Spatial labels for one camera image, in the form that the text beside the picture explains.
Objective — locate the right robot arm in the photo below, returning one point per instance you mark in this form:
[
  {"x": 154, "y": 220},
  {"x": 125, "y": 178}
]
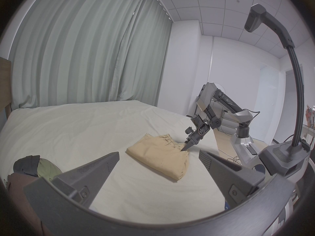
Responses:
[{"x": 231, "y": 104}]

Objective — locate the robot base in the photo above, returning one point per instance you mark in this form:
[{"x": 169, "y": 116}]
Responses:
[{"x": 283, "y": 156}]

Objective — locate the black garment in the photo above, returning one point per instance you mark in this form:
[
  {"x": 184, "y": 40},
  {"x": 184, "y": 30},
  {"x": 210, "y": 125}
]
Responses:
[{"x": 25, "y": 165}]

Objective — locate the bed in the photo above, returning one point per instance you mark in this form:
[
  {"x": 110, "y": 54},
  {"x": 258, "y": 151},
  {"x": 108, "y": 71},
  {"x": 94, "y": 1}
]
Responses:
[{"x": 98, "y": 126}]

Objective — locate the pale grey curtain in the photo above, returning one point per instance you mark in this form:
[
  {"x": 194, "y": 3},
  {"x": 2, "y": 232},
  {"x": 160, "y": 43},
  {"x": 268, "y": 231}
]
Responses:
[
  {"x": 145, "y": 58},
  {"x": 73, "y": 45}
]

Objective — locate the tan shorts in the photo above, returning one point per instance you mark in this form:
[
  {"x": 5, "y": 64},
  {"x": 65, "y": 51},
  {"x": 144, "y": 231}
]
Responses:
[{"x": 160, "y": 156}]

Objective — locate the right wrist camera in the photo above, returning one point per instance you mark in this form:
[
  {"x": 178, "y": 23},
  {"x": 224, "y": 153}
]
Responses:
[{"x": 189, "y": 130}]

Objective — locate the brown garment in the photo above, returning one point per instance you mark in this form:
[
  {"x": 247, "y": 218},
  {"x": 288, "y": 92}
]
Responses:
[{"x": 22, "y": 198}]

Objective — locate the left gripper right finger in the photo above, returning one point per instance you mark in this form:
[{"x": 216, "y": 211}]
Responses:
[{"x": 228, "y": 178}]

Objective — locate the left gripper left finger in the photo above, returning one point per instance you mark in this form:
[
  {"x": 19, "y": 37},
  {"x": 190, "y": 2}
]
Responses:
[{"x": 93, "y": 173}]

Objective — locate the green garment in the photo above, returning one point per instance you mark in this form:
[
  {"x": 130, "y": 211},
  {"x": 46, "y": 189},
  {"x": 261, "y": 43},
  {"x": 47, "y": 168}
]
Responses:
[{"x": 48, "y": 170}]

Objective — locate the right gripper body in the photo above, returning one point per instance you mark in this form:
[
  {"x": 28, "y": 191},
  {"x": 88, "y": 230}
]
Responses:
[{"x": 196, "y": 138}]

